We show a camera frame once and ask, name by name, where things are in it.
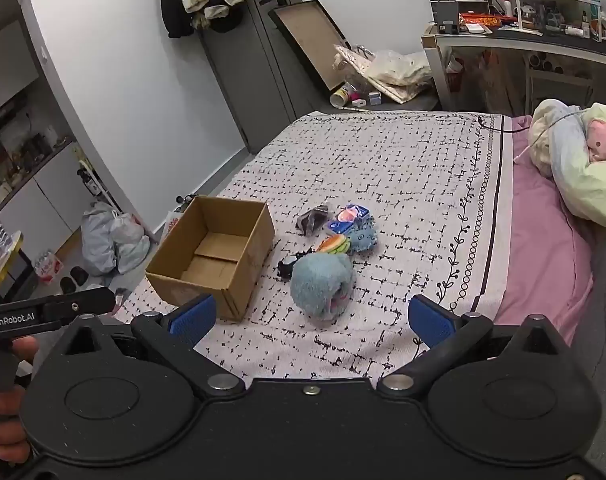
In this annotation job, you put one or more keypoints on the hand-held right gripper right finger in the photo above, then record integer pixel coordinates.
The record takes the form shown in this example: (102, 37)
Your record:
(433, 322)

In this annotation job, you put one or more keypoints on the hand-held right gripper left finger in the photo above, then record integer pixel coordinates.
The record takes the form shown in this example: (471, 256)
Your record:
(193, 317)

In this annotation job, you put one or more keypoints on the brown cardboard box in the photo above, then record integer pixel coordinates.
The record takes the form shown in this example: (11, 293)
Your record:
(243, 275)

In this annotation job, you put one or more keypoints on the black and white small toy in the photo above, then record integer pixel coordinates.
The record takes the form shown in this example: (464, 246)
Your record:
(286, 266)

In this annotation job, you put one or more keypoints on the teal plush toy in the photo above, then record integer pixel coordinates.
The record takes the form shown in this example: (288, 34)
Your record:
(364, 235)

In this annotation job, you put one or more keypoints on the light blue fluffy plush toy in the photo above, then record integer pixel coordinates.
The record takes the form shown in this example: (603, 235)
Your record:
(315, 285)

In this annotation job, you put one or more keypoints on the burger soft toy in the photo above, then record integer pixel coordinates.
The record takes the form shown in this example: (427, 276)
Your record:
(334, 245)

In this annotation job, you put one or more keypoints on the blue planet print tissue pack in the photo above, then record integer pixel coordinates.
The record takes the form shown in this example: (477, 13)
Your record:
(348, 216)

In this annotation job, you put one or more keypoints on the dark plastic packet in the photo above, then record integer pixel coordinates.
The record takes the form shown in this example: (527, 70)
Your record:
(313, 220)

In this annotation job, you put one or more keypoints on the person's left hand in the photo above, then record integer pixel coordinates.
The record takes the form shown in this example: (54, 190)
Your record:
(5, 425)

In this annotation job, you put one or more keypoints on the black slipper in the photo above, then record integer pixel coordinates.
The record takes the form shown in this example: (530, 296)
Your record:
(67, 286)
(78, 276)

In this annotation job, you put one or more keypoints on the red white packet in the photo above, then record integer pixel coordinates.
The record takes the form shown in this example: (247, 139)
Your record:
(48, 266)

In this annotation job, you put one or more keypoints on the grey plastic bags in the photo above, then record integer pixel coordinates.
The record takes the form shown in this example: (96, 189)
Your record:
(110, 240)

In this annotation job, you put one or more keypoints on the white folding stand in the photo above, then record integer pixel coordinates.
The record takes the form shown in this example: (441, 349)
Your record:
(95, 180)

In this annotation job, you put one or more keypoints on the white black patterned blanket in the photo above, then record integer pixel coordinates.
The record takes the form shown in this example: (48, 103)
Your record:
(383, 170)

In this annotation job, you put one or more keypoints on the pastel duvet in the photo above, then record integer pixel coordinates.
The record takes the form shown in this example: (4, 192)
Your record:
(573, 175)

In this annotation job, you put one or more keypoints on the small blue box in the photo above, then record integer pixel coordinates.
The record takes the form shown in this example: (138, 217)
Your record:
(374, 98)

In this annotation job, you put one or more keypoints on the grey door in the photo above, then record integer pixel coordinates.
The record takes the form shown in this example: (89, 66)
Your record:
(243, 85)

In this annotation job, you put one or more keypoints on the paper cup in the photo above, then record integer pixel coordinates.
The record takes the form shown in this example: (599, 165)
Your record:
(342, 96)

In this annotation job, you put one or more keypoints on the pink plush pillow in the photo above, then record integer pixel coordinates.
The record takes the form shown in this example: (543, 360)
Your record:
(605, 142)

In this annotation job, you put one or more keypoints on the white plastic bags pile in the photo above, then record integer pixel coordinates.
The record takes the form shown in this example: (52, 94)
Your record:
(393, 72)

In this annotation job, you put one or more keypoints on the grey wardrobe cabinet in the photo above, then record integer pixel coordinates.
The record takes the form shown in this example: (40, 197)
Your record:
(13, 60)

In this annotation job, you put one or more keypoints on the white stool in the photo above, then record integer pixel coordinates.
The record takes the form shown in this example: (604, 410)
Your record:
(558, 90)

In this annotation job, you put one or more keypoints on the dark top desk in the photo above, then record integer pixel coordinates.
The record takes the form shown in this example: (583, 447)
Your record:
(533, 40)

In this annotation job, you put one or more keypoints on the small black device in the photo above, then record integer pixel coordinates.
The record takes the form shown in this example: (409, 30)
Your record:
(448, 17)

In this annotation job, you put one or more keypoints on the red flat box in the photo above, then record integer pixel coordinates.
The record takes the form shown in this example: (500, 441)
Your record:
(488, 20)

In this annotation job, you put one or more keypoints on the white bottle red cap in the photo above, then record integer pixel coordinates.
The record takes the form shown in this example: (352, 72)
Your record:
(507, 5)

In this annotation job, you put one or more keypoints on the black picture frame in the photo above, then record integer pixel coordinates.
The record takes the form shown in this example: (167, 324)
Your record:
(310, 40)

